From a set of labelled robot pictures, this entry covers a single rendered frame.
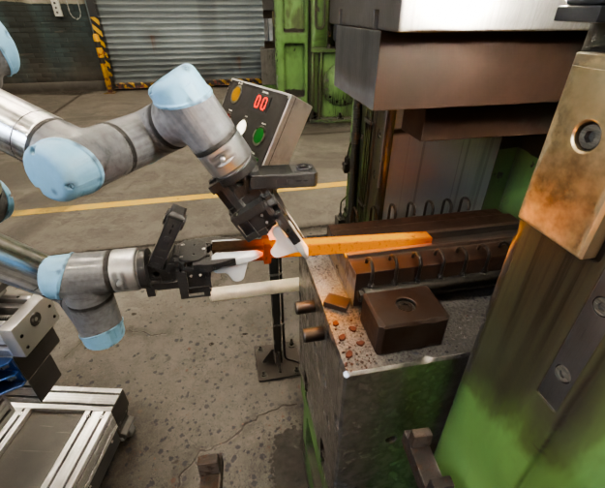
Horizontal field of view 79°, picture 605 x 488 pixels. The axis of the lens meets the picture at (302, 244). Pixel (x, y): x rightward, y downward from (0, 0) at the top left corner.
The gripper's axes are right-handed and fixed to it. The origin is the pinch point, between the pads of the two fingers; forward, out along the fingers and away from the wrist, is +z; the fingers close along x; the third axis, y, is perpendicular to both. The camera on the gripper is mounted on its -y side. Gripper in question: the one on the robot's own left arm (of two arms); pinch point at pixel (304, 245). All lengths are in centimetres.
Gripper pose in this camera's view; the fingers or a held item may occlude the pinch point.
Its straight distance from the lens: 68.9
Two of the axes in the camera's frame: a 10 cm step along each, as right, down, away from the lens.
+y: -8.6, 5.0, 1.2
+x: 1.9, 5.3, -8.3
